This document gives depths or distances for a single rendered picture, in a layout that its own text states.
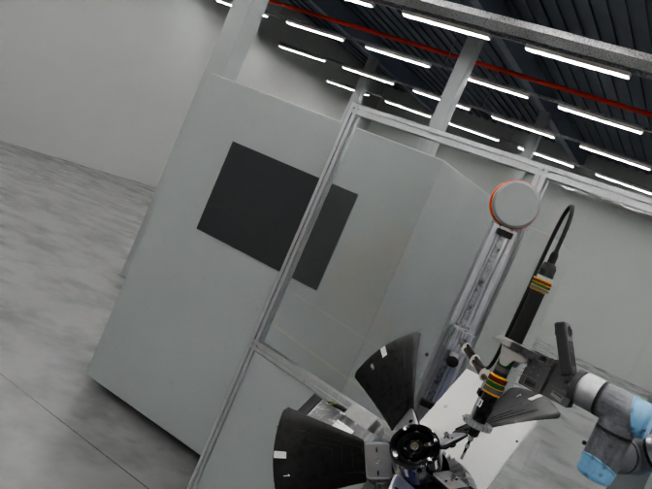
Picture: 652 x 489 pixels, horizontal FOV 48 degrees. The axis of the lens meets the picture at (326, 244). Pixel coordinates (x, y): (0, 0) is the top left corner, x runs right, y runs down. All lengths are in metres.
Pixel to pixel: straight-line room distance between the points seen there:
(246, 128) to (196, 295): 1.00
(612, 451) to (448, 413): 0.65
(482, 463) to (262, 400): 1.21
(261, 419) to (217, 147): 1.88
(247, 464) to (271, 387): 0.32
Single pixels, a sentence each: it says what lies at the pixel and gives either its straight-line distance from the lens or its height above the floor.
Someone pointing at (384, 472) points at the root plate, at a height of 1.12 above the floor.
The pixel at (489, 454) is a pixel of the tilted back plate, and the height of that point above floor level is 1.21.
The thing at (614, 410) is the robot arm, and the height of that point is 1.51.
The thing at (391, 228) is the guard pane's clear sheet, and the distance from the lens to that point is 2.75.
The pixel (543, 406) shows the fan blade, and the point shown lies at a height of 1.42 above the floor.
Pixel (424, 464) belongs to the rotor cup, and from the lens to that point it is 1.73.
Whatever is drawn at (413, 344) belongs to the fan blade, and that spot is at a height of 1.40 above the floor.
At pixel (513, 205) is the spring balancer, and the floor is 1.87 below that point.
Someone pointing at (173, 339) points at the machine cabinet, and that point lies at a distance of 4.34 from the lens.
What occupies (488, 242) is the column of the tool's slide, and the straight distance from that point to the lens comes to 2.37.
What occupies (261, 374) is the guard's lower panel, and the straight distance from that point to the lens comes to 3.01.
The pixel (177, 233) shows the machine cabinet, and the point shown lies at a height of 1.10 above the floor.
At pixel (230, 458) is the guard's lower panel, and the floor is 0.52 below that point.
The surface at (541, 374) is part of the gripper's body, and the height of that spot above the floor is 1.50.
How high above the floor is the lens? 1.69
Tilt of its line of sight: 4 degrees down
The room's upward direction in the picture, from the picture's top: 23 degrees clockwise
